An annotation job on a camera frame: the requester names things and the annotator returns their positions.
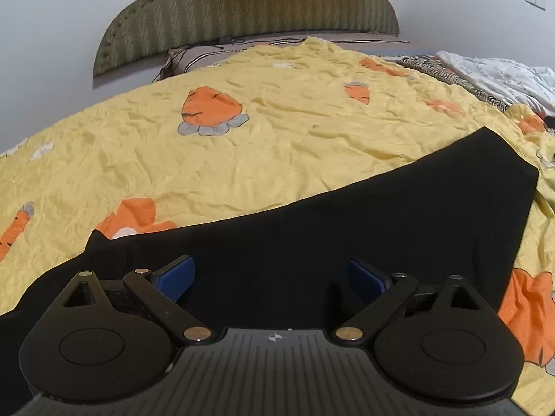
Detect olive padded headboard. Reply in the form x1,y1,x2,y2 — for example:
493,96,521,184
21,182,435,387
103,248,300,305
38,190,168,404
92,0,400,76

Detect zebra striped cloth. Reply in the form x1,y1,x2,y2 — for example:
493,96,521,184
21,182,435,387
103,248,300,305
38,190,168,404
397,54,509,113

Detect yellow carrot print bedsheet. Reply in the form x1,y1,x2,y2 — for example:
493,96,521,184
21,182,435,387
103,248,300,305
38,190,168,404
1,38,554,415

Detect black pants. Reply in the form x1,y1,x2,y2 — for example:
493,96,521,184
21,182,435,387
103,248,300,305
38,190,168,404
1,128,538,415

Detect beige striped pillow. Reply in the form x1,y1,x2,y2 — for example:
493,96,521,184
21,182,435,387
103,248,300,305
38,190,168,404
153,30,417,83

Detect white patterned blanket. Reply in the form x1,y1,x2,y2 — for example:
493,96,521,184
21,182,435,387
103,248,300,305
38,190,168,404
436,51,554,118

